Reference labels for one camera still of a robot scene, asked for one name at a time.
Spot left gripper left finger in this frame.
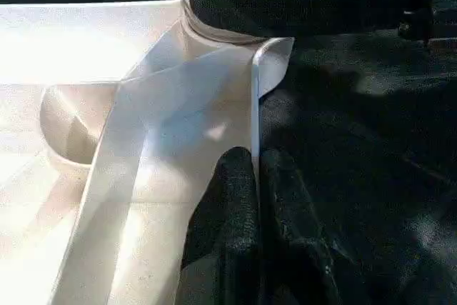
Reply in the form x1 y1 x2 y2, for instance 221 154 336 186
177 146 261 305

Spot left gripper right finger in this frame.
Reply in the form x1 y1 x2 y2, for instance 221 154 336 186
259 148 372 305

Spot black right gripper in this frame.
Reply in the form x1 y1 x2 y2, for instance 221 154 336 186
398 0 457 52

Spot white plastic table leg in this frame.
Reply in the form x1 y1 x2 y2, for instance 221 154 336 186
177 0 286 45

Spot white plastic table top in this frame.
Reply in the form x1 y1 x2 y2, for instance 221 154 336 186
0 0 295 305

